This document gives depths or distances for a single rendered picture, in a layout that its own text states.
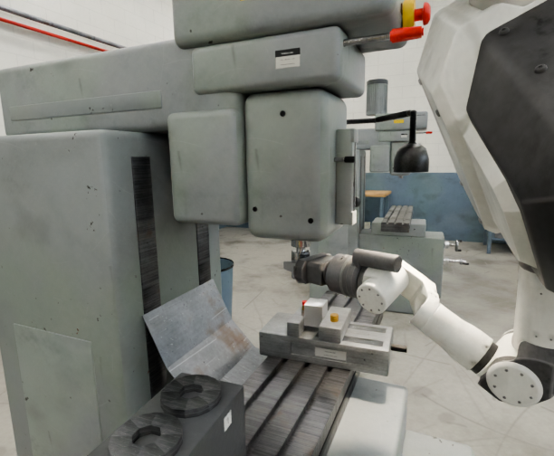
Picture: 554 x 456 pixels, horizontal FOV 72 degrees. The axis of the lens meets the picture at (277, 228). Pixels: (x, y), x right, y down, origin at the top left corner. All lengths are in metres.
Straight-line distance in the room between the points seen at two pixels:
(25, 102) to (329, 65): 0.88
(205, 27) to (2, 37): 4.72
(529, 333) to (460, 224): 6.74
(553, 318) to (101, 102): 1.04
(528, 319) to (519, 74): 0.45
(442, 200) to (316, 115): 6.64
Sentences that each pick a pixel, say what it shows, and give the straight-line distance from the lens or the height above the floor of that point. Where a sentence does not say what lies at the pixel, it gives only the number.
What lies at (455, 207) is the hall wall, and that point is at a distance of 7.40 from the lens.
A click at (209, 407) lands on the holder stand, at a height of 1.14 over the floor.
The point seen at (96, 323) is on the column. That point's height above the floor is 1.10.
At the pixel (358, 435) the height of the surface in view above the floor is 0.87.
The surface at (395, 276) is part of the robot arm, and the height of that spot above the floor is 1.26.
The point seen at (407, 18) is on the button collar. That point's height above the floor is 1.75.
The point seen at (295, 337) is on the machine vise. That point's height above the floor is 1.02.
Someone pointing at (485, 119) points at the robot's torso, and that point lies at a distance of 0.38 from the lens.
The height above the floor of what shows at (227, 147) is 1.51.
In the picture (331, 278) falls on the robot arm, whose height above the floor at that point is 1.24.
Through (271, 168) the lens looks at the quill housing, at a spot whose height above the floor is 1.47.
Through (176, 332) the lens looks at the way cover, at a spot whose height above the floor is 1.03.
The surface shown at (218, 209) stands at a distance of 0.88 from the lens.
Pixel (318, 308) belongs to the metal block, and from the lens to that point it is 1.07.
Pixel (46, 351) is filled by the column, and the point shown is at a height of 0.99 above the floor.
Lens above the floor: 1.49
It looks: 10 degrees down
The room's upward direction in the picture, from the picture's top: 1 degrees counter-clockwise
